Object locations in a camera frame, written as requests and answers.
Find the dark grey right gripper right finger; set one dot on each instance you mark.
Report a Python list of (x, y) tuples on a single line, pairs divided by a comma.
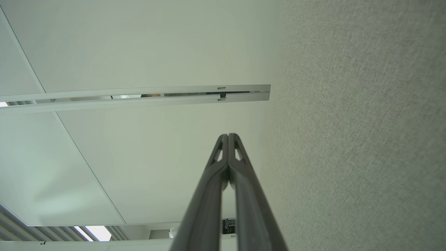
[(254, 216)]

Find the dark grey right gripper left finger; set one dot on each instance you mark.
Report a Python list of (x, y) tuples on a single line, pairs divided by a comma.
[(205, 216)]

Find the grey partition post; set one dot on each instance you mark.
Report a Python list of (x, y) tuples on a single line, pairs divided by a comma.
[(139, 101)]

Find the bright ceiling light panel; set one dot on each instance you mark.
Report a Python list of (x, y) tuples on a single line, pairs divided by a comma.
[(97, 233)]

